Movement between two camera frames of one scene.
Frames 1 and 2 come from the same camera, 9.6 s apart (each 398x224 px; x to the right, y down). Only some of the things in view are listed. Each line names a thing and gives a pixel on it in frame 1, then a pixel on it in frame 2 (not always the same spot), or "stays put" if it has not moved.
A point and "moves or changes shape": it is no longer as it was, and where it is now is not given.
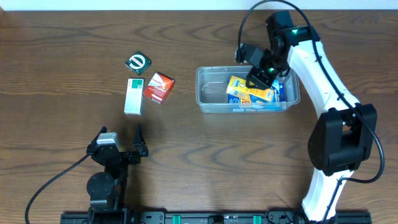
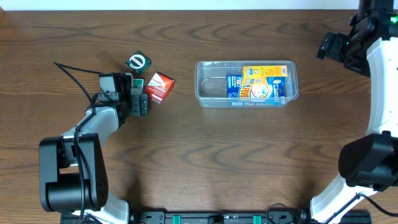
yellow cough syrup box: [239, 86] moves or changes shape
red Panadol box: [158, 88] stays put
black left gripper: [140, 147] to [137, 104]
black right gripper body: [259, 78] to [337, 47]
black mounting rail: [129, 216] stays put
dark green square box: [138, 63] stays put
